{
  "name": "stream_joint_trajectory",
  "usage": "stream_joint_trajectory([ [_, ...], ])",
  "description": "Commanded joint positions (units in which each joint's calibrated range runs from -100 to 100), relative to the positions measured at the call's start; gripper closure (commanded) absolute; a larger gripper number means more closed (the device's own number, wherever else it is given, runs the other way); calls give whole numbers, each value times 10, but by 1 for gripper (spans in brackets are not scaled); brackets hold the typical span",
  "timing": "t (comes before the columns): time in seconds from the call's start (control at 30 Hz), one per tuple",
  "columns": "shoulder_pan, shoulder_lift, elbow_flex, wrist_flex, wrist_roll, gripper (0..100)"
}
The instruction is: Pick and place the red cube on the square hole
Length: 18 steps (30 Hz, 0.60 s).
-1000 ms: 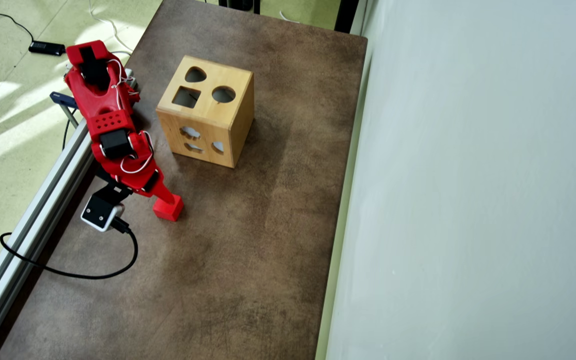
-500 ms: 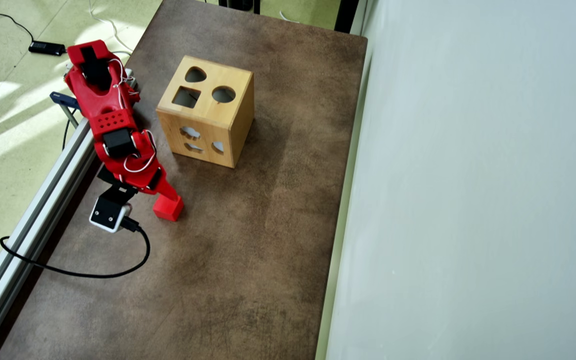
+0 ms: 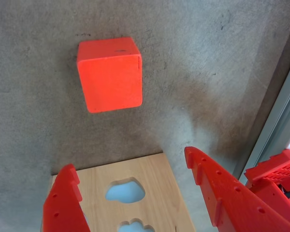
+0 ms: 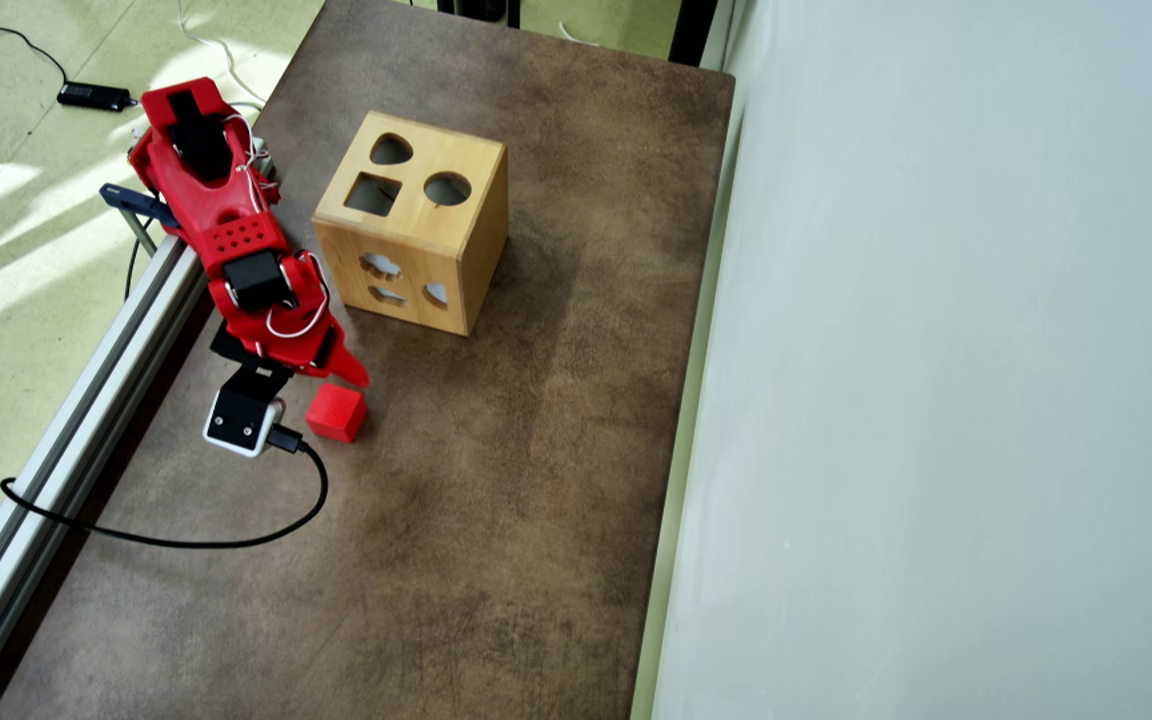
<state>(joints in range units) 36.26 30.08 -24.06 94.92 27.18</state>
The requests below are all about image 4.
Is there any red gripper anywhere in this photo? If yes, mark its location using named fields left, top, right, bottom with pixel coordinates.
left=208, top=250, right=371, bottom=389

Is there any red cube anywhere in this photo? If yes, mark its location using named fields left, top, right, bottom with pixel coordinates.
left=305, top=383, right=369, bottom=444

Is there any wooden shape sorter box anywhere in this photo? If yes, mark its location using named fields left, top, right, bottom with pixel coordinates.
left=311, top=110, right=510, bottom=338

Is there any blue table clamp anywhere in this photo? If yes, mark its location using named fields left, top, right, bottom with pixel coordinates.
left=99, top=182, right=182, bottom=256

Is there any black power adapter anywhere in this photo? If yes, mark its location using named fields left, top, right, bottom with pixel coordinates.
left=57, top=82, right=133, bottom=112

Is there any black furniture leg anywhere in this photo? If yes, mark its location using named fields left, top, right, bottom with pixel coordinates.
left=436, top=0, right=522, bottom=28

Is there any black camera USB cable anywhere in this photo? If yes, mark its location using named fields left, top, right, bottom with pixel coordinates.
left=0, top=425, right=330, bottom=550

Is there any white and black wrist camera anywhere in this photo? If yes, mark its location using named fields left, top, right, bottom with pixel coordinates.
left=203, top=360, right=287, bottom=459

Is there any aluminium profile rail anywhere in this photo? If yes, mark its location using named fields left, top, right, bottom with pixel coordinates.
left=0, top=232, right=212, bottom=720

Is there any white floor cable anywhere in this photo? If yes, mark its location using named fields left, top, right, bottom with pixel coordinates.
left=176, top=0, right=267, bottom=111

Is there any black floor cable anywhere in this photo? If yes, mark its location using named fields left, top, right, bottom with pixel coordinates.
left=0, top=22, right=72, bottom=91

